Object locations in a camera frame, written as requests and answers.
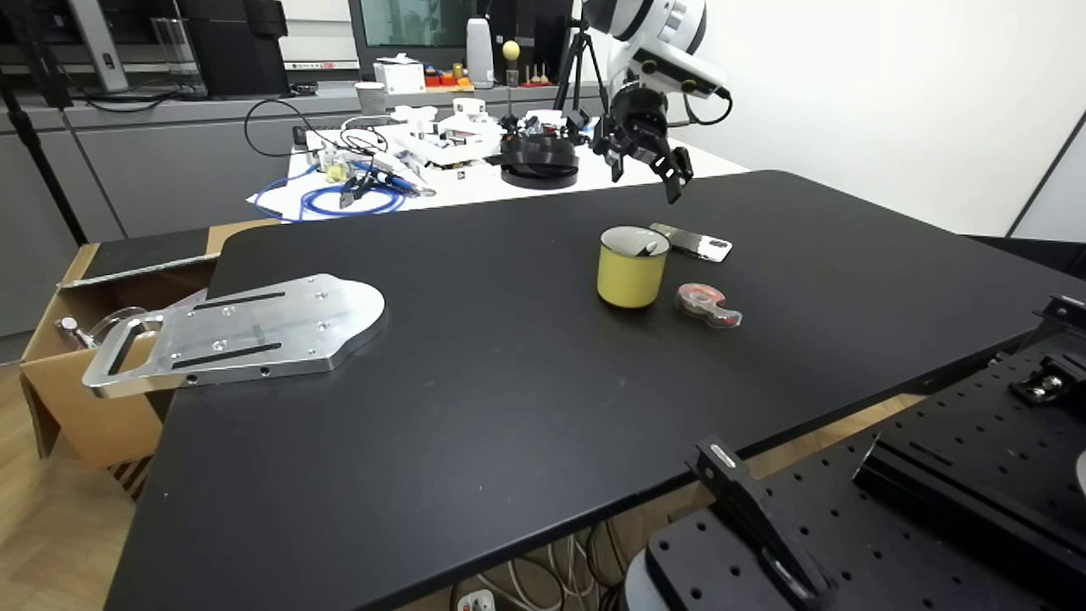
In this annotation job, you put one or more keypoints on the yellow mug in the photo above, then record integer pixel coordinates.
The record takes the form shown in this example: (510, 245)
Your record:
(628, 283)

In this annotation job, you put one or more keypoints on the black optical breadboard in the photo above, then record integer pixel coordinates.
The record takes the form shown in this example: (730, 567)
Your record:
(903, 553)

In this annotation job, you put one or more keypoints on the black rail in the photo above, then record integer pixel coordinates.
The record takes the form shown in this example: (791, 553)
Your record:
(961, 487)

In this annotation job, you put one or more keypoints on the smartphone with forest print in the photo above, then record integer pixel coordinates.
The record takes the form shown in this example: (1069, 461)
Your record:
(698, 241)

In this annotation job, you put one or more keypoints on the grey cabinet counter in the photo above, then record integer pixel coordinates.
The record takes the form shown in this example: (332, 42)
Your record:
(170, 171)

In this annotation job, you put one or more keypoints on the silver monitor stand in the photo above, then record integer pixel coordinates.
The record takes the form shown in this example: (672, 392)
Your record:
(99, 46)

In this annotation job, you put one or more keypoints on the black clamp lever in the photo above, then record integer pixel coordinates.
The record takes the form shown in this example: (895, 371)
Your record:
(747, 510)

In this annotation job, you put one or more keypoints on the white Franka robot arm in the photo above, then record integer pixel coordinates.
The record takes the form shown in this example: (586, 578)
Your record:
(663, 28)

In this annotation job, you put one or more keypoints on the black computer case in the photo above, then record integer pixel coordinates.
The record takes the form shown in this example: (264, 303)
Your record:
(238, 37)

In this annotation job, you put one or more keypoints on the pink tape roll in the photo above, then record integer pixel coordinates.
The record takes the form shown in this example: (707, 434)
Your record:
(704, 297)

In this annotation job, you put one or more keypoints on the small white box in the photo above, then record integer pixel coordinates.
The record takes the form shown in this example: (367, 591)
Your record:
(400, 75)

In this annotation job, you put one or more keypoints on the black mounting bracket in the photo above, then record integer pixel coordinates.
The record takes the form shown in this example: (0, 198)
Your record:
(1048, 383)

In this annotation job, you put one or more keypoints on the silver metal plate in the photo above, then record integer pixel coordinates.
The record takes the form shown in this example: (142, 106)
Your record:
(259, 328)

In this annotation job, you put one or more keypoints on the yellow ball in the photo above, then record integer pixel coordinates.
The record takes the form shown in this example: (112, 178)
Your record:
(510, 51)

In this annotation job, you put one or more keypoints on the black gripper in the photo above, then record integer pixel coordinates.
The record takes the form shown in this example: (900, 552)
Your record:
(635, 121)

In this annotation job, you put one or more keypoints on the round black headset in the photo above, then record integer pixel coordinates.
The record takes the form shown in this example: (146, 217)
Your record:
(540, 159)

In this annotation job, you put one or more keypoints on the brown cardboard box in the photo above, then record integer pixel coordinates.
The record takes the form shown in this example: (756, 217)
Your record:
(91, 426)

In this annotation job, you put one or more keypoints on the white electronics pile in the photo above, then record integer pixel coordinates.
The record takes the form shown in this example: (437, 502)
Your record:
(445, 135)

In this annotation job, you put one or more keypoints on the black corner clamp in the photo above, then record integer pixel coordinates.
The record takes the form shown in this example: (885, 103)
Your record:
(1068, 309)

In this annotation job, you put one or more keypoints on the black tripod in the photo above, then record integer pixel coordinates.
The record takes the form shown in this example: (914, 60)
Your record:
(570, 68)
(40, 156)

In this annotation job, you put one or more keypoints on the white side table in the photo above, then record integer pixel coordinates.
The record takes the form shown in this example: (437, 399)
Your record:
(478, 187)

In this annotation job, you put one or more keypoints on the dark window pane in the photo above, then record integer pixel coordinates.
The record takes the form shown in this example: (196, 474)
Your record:
(419, 20)

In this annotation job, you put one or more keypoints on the white power strip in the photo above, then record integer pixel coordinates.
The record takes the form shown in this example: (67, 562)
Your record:
(478, 597)

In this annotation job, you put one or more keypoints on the thin black slanted rod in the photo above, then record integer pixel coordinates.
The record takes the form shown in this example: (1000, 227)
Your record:
(1048, 171)

